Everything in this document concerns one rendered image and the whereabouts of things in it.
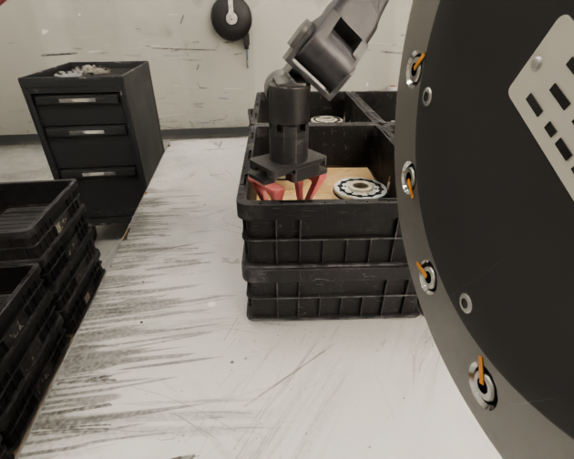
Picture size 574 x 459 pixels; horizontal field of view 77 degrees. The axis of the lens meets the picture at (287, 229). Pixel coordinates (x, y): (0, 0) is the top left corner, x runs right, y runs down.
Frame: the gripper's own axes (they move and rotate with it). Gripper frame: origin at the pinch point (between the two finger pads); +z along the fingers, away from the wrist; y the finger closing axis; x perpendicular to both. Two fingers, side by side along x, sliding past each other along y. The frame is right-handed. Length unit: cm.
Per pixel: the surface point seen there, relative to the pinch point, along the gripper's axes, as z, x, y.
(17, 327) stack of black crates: 48, -62, 46
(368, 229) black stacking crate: -1.1, 12.9, -4.5
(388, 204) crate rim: -5.7, 15.0, -5.3
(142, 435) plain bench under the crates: 17.2, 9.7, 30.9
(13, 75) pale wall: 28, -399, 4
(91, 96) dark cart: 8, -153, -7
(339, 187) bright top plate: 1.4, -3.4, -15.7
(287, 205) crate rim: -5.7, 6.7, 5.6
